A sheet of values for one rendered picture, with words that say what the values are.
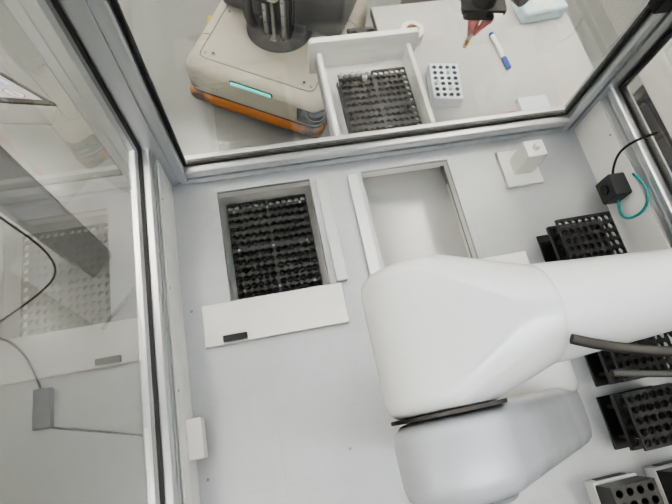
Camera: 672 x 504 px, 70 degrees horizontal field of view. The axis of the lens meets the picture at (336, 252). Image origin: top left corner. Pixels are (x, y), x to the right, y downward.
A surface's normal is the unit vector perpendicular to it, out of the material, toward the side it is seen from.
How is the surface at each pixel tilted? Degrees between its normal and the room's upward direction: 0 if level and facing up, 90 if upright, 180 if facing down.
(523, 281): 20
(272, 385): 0
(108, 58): 90
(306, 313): 0
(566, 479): 0
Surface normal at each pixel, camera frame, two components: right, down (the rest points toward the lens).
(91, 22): 0.19, 0.92
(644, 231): -0.98, 0.16
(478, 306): -0.11, -0.33
